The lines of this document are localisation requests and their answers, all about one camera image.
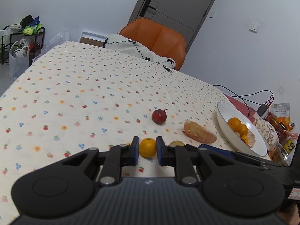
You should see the peeled pomelo segment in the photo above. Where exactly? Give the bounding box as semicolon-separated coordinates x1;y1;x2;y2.
247;130;256;148

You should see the small yellow citrus front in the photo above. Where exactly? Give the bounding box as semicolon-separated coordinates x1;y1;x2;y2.
238;123;249;136

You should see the small yellow citrus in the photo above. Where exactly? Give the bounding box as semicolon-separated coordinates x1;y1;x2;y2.
139;138;157;158
238;123;249;136

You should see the large orange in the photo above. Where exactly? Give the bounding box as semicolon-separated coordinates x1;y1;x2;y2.
227;117;242;132

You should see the orange sweet potato piece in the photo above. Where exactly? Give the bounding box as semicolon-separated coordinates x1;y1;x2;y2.
183;120;217;144

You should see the red hawthorn fruit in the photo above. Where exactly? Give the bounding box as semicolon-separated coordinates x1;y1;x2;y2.
151;109;168;125

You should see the small orange in bowl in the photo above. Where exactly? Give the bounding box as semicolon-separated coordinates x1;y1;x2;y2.
241;135;249;145

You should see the metal tin can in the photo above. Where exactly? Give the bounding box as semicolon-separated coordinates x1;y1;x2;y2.
268;142;292;167

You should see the white bowl blue rim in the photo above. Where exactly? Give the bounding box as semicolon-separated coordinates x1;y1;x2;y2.
217;102;267;157

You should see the red table mat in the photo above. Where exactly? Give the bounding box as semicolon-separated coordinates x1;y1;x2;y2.
225;95;259;122

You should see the black power adapter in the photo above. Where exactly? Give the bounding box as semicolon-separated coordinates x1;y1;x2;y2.
256;104;269;119

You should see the snack packet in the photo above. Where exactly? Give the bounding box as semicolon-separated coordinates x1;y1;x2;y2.
271;103;292;131

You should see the floral dotted tablecloth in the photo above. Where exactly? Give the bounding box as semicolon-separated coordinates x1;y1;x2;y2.
1;41;231;224

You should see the orange leather chair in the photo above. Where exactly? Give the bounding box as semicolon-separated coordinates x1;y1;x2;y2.
119;18;186;71

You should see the white plastic bag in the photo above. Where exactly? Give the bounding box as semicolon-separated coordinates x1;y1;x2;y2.
9;41;30;80

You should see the black metal shelf rack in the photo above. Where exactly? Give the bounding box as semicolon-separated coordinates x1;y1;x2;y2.
1;24;45;65

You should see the clear plastic bag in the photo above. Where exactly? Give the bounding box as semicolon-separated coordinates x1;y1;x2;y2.
33;29;69;62

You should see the framed cork board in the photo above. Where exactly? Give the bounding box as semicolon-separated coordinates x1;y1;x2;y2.
79;31;107;47

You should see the grey door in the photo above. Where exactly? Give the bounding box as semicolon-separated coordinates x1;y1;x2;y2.
129;0;215;51

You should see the white black pattern cushion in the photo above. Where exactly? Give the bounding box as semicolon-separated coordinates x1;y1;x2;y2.
102;34;176;69

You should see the orange wire basket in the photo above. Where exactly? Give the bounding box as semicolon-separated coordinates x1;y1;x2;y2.
266;112;297;141

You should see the black cable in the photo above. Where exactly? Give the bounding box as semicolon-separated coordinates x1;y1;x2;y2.
163;64;275;118

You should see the small white wall switch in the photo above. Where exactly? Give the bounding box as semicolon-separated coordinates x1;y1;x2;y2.
208;12;215;19

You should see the black door handle lock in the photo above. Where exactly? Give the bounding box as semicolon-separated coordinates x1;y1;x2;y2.
139;0;156;17

